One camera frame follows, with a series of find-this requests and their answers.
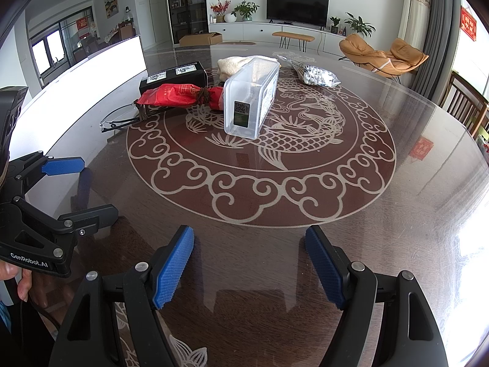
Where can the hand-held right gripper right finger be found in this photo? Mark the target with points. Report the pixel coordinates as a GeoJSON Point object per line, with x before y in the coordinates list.
{"type": "Point", "coordinates": [324, 263]}

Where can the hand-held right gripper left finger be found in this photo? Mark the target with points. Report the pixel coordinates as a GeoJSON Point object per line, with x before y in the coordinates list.
{"type": "Point", "coordinates": [175, 267]}

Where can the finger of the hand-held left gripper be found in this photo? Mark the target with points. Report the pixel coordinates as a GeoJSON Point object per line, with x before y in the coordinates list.
{"type": "Point", "coordinates": [63, 165]}
{"type": "Point", "coordinates": [95, 217]}

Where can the clear safety glasses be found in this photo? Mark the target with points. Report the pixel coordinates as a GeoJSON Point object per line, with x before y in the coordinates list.
{"type": "Point", "coordinates": [114, 124]}

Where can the white cardboard box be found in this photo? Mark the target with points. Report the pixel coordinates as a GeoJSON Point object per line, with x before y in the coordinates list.
{"type": "Point", "coordinates": [95, 72]}

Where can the black rectangular box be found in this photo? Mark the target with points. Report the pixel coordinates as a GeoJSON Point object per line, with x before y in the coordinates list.
{"type": "Point", "coordinates": [172, 73]}

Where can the clear plastic storage container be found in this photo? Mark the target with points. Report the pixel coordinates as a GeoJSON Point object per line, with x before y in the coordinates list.
{"type": "Point", "coordinates": [248, 95]}

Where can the bag of cotton swabs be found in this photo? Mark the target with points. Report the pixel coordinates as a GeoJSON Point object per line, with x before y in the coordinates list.
{"type": "Point", "coordinates": [317, 74]}

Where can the white cotton glove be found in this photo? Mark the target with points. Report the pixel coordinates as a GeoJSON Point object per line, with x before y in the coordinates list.
{"type": "Point", "coordinates": [233, 65]}

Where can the person's left hand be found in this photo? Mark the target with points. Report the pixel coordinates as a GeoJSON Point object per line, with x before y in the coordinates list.
{"type": "Point", "coordinates": [23, 285]}

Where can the red door poster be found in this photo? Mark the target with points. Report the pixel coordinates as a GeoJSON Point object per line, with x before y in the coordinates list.
{"type": "Point", "coordinates": [82, 24]}

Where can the brown cardboard box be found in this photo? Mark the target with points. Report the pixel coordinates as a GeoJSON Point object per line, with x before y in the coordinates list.
{"type": "Point", "coordinates": [200, 39]}

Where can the black glass display cabinet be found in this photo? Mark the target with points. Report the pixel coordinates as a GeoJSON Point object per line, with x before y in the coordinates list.
{"type": "Point", "coordinates": [187, 4]}

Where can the dark wooden chair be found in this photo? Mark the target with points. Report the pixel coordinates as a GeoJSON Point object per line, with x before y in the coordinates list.
{"type": "Point", "coordinates": [464, 103]}

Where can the orange lounge chair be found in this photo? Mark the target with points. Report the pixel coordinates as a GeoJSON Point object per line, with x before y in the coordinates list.
{"type": "Point", "coordinates": [366, 51]}

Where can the round white vase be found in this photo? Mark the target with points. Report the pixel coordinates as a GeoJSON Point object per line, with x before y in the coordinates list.
{"type": "Point", "coordinates": [230, 18]}

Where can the red flower arrangement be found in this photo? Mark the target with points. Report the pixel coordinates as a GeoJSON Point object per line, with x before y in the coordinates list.
{"type": "Point", "coordinates": [220, 7]}

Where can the wooden bench with metal legs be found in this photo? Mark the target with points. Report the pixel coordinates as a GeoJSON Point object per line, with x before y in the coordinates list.
{"type": "Point", "coordinates": [293, 37]}

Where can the white television cabinet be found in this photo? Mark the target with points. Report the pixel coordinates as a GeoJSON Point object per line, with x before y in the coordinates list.
{"type": "Point", "coordinates": [248, 30]}

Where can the green potted plant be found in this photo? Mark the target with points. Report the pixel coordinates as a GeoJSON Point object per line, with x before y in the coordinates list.
{"type": "Point", "coordinates": [245, 9]}

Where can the small potted plant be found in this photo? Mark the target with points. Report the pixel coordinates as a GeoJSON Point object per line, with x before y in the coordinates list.
{"type": "Point", "coordinates": [335, 23]}

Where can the large leafy potted plant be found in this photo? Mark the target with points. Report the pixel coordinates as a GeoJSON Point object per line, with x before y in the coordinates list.
{"type": "Point", "coordinates": [359, 25]}

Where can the grey curtain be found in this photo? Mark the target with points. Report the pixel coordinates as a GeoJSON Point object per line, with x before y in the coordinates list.
{"type": "Point", "coordinates": [439, 46]}

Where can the black television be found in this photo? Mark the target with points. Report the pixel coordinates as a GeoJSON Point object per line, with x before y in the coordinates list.
{"type": "Point", "coordinates": [298, 7]}

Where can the white patterned curtain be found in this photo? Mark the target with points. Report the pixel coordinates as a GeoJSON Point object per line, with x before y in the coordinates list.
{"type": "Point", "coordinates": [414, 7]}

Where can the red window decoration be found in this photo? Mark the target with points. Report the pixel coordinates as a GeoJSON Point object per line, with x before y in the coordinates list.
{"type": "Point", "coordinates": [468, 23]}

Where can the framed wall painting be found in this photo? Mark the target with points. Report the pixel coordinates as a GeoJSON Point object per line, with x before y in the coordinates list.
{"type": "Point", "coordinates": [110, 3]}

